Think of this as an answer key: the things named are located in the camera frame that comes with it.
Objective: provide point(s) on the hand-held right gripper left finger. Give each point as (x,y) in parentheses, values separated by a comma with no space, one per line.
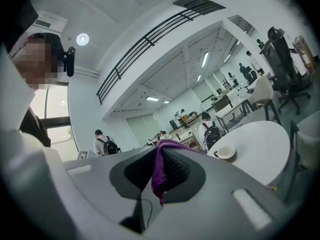
(95,179)

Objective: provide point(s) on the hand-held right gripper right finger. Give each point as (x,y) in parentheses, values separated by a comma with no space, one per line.
(220,184)

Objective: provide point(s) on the purple cloth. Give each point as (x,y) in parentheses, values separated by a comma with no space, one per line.
(158,169)

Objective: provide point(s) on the person's black printed t-shirt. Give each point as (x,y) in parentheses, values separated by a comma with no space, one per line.
(35,129)

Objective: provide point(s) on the brown wooden cabinet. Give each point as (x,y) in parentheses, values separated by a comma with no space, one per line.
(221,104)

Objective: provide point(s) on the large glass window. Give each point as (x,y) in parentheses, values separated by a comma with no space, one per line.
(57,101)

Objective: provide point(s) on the grey shell chair black legs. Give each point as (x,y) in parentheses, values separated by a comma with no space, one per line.
(262,91)
(307,139)

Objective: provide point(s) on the long ceiling light panel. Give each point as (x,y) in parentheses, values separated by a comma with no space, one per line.
(152,98)
(199,78)
(205,59)
(166,101)

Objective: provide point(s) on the person's face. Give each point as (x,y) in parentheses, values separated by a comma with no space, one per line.
(35,59)

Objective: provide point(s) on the black office chair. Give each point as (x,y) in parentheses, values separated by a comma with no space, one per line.
(282,59)

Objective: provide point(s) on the round ceiling light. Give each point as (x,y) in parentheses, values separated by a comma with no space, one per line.
(82,39)

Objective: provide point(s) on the black balcony railing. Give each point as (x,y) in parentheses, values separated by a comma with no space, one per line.
(150,41)

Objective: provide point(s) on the wooden shelf unit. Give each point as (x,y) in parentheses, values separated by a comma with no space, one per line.
(303,54)

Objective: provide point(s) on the ceiling air conditioner unit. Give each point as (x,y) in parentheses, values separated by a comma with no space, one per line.
(50,21)

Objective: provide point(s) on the white rectangular table metal frame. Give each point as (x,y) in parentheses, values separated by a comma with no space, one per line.
(232,109)

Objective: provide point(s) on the black head-mounted camera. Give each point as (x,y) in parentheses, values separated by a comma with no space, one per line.
(70,61)

